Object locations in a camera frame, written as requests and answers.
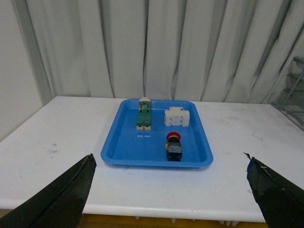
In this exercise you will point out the green terminal block component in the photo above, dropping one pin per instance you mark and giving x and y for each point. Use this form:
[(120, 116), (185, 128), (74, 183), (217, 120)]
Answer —
[(144, 115)]

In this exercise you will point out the white circuit breaker module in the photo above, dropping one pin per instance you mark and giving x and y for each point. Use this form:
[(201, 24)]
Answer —
[(176, 116)]

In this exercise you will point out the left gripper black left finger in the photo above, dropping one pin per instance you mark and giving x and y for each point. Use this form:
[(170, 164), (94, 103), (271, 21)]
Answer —
[(60, 204)]

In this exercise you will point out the grey wire mesh rack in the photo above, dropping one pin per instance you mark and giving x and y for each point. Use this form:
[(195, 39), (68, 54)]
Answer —
[(292, 105)]

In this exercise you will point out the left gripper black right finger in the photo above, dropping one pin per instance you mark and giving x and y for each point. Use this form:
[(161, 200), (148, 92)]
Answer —
[(280, 201)]

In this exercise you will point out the blue plastic tray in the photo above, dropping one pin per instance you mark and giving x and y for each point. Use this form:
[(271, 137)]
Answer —
[(127, 146)]

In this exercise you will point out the red emergency stop button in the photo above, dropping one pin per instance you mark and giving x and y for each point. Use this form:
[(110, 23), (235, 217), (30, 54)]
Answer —
[(173, 147)]

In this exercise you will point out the white pleated curtain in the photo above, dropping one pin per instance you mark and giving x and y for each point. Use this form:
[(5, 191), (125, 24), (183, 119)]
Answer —
[(236, 51)]

